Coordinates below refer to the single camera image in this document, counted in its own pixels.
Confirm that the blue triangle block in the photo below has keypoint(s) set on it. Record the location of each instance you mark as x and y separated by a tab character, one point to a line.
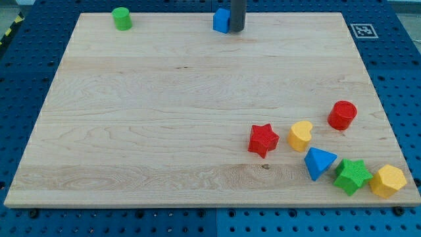
318	161

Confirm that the wooden board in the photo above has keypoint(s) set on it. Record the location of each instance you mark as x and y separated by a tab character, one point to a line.
160	116

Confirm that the red star block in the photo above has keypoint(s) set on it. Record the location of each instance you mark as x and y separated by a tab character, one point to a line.
262	139

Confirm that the yellow heart block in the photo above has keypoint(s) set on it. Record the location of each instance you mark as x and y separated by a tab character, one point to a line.
300	135

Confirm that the blue cube block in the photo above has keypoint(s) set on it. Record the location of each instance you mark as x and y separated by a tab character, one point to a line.
221	20

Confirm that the green cylinder block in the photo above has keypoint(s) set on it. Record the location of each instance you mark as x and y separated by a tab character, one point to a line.
122	19

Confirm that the red cylinder block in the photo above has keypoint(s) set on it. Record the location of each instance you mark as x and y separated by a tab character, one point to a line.
342	115

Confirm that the green star block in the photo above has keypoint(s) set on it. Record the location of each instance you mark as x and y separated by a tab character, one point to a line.
351	176

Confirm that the white fiducial marker tag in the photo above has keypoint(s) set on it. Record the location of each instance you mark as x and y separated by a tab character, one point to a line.
363	31

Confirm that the yellow hexagon block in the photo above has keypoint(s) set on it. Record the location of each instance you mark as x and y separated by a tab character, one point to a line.
387	181

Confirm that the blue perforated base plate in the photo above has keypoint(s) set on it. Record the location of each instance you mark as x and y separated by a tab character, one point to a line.
30	62

